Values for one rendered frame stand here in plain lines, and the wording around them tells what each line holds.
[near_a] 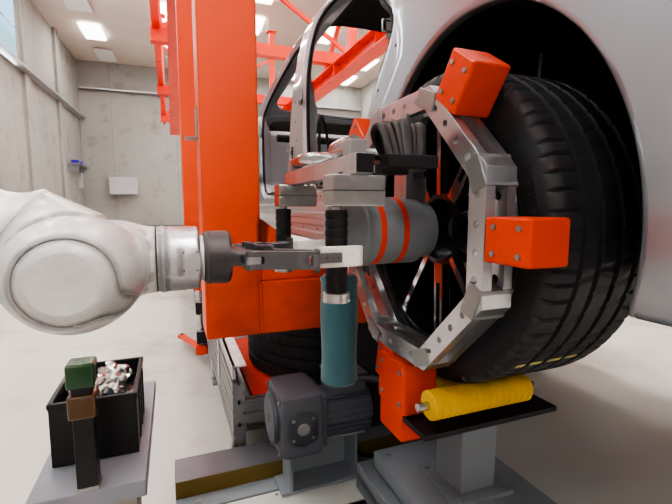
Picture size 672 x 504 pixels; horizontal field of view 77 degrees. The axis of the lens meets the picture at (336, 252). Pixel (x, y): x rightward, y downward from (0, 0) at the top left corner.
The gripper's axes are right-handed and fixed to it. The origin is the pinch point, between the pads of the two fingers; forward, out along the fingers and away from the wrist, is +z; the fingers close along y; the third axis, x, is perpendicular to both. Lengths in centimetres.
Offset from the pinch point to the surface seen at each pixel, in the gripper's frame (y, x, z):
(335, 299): 1.9, -7.2, -0.8
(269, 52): -608, 246, 127
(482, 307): 10.0, -8.5, 20.8
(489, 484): -12, -59, 44
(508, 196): 10.0, 8.8, 25.0
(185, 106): -253, 76, -12
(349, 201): 2.5, 7.9, 1.2
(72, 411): -10.3, -24.2, -39.4
